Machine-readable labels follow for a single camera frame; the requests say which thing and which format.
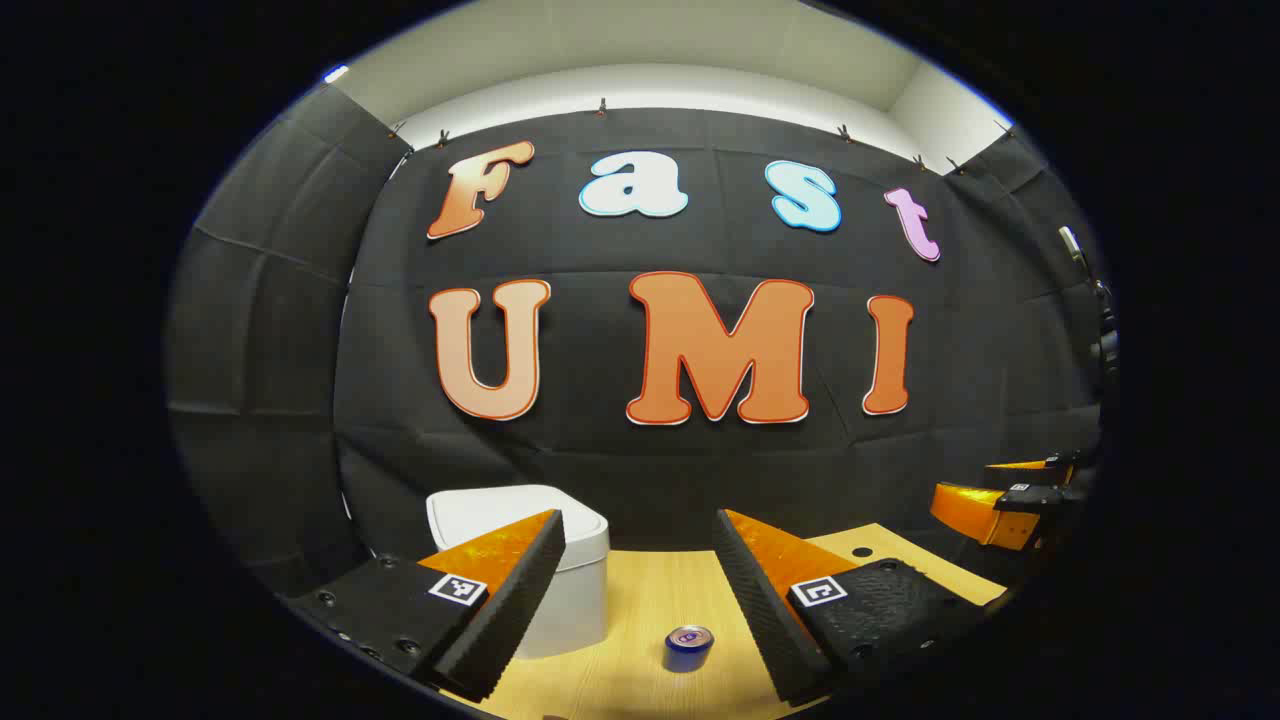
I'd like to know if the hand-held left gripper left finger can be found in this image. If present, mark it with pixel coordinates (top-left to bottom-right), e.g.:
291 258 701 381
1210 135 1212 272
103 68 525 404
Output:
283 508 568 703

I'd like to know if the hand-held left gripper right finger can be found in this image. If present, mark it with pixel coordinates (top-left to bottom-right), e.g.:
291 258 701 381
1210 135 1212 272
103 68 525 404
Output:
712 508 1009 708

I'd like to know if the white desktop garbage bin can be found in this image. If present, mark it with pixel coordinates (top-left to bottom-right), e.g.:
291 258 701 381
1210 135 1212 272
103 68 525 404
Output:
425 484 611 659

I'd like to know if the blue pop can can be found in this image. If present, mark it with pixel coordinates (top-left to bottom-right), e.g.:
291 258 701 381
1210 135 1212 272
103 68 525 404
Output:
662 625 716 673

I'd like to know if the wooden desktop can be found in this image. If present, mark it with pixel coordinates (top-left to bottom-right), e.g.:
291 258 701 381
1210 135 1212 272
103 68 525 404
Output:
440 522 1009 720

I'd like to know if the black backdrop cloth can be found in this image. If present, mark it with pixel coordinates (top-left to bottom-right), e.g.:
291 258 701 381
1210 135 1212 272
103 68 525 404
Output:
163 82 1119 601

